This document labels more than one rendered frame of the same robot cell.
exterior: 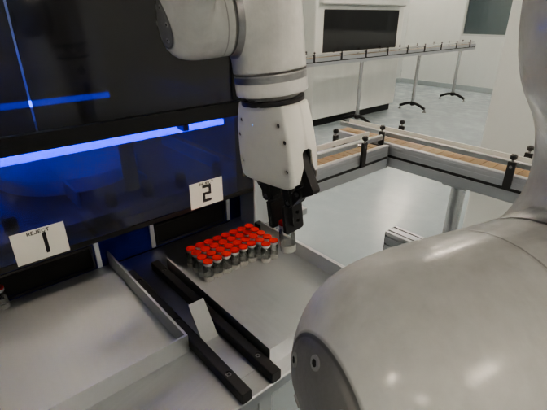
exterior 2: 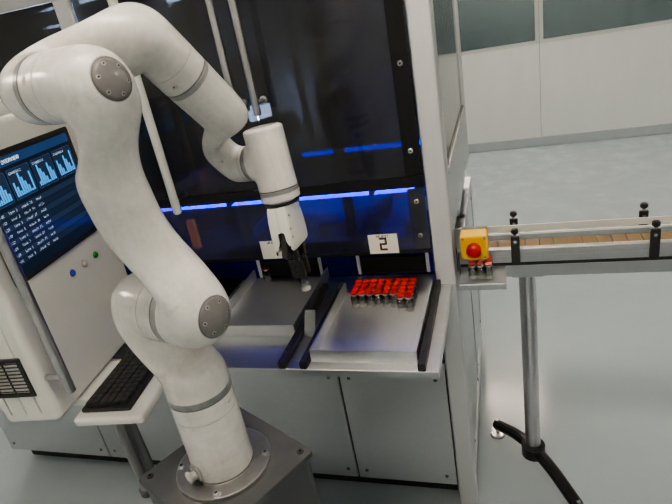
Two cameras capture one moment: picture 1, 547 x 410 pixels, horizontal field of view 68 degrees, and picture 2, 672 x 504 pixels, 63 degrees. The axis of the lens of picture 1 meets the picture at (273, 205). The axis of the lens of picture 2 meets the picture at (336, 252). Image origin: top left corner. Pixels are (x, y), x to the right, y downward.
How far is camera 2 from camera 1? 1.05 m
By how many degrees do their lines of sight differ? 55
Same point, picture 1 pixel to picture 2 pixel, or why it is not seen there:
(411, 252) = not seen: hidden behind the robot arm
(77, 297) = (294, 288)
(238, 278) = (370, 313)
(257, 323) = (338, 341)
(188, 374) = (281, 345)
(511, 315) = (128, 286)
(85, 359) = (262, 317)
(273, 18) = (256, 168)
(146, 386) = (264, 340)
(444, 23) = not seen: outside the picture
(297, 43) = (270, 179)
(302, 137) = (276, 227)
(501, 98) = not seen: outside the picture
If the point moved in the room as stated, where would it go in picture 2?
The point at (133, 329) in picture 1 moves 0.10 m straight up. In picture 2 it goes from (291, 314) to (284, 284)
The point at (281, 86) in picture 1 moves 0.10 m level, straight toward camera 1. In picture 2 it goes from (265, 199) to (221, 215)
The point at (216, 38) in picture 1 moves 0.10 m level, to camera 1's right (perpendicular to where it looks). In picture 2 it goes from (236, 176) to (257, 183)
